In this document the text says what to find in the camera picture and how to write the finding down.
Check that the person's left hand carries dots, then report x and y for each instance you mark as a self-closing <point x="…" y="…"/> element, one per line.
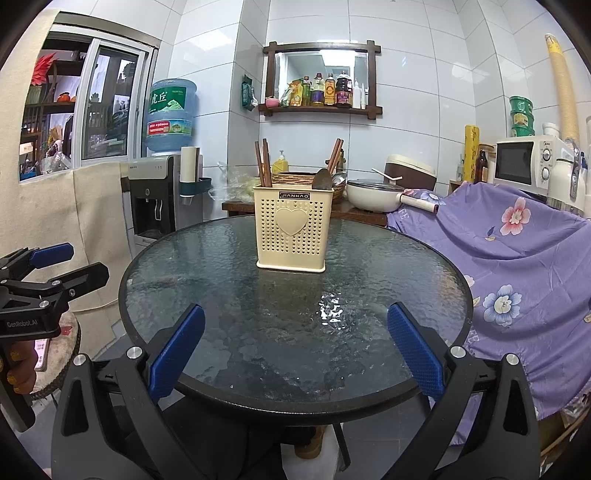
<point x="21" y="374"/>

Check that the cream plastic utensil basket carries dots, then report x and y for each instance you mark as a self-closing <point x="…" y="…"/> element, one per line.
<point x="293" y="240"/>

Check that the yellow oil bottle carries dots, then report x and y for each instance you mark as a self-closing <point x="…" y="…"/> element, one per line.
<point x="329" y="92"/>

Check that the dark soy sauce bottle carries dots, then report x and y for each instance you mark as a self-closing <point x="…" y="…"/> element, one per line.
<point x="343" y="92"/>

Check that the round cushioned stool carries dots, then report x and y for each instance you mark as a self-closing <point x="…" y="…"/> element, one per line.
<point x="60" y="360"/>

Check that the pink bowl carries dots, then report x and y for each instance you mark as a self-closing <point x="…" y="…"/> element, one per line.
<point x="272" y="101"/>

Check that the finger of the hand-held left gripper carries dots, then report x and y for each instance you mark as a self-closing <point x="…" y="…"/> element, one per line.
<point x="78" y="281"/>
<point x="51" y="255"/>

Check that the large metal spoon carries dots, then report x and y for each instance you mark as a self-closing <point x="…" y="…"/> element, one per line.
<point x="322" y="180"/>

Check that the yellow wrap roll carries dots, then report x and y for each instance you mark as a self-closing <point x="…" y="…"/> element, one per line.
<point x="472" y="152"/>

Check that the beige cloth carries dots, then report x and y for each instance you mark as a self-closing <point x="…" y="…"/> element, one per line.
<point x="83" y="230"/>

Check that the purple floral cloth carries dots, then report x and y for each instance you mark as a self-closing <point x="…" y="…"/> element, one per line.
<point x="521" y="277"/>

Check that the brown glass bottle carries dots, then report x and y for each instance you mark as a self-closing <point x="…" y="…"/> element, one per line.
<point x="481" y="168"/>

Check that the white thermos jug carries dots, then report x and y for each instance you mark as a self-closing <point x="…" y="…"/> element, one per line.
<point x="563" y="180"/>

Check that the stack of white paper cups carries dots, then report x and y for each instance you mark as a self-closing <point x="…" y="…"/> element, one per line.
<point x="189" y="164"/>

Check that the wooden washstand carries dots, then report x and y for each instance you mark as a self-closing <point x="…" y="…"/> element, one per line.
<point x="355" y="211"/>

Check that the sliding window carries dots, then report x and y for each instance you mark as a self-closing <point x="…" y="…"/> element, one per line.
<point x="115" y="92"/>

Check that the yellow dish soap bottle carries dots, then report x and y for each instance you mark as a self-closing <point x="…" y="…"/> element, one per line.
<point x="280" y="165"/>

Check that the teal cup holder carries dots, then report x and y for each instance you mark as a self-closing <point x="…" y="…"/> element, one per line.
<point x="203" y="187"/>

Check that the wooden framed mirror shelf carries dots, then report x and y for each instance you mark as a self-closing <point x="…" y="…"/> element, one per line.
<point x="318" y="46"/>

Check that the green bottle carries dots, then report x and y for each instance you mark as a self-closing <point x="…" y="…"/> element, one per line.
<point x="307" y="92"/>

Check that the white squeeze bottle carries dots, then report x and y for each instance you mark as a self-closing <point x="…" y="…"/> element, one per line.
<point x="357" y="97"/>

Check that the small wooden crate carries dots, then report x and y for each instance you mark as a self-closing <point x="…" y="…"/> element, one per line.
<point x="455" y="187"/>

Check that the red paper flower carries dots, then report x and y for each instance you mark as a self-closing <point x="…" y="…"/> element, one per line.
<point x="45" y="69"/>

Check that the white microwave oven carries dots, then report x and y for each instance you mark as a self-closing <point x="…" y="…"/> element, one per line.
<point x="515" y="161"/>

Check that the yellow seasoning packet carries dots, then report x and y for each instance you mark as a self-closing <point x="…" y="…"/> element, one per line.
<point x="293" y="94"/>

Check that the green instant noodle cup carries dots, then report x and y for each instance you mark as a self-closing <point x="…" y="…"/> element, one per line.
<point x="522" y="131"/>
<point x="521" y="118"/>
<point x="521" y="104"/>

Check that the small clear bottle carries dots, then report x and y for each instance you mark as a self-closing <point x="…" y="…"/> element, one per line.
<point x="460" y="170"/>

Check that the white lidded container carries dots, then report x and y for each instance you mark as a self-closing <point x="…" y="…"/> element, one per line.
<point x="550" y="130"/>

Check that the brown wooden chopstick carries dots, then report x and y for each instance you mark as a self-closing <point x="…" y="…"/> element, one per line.
<point x="333" y="157"/>
<point x="340" y="152"/>
<point x="258" y="161"/>
<point x="266" y="161"/>

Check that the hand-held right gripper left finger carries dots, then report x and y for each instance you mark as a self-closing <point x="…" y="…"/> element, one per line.
<point x="178" y="350"/>

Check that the clear plastic bag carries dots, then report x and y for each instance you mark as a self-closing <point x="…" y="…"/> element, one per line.
<point x="238" y="184"/>

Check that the round glass table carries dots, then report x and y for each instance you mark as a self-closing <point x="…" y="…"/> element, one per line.
<point x="231" y="300"/>

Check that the purple label bottle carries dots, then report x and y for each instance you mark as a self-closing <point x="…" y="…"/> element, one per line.
<point x="317" y="92"/>

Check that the water dispenser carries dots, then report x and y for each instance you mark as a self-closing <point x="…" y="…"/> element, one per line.
<point x="147" y="207"/>

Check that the green hanging packet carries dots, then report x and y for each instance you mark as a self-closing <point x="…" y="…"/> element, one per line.
<point x="248" y="94"/>

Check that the white rice paddle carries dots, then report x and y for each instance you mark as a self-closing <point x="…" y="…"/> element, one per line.
<point x="385" y="175"/>

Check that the cream pan with lid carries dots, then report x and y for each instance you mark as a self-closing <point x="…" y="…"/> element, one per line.
<point x="374" y="196"/>

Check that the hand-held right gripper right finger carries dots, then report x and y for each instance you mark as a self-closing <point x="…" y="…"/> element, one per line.
<point x="415" y="350"/>

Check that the brown and white rice cooker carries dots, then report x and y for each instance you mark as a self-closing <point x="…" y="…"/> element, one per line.
<point x="415" y="170"/>

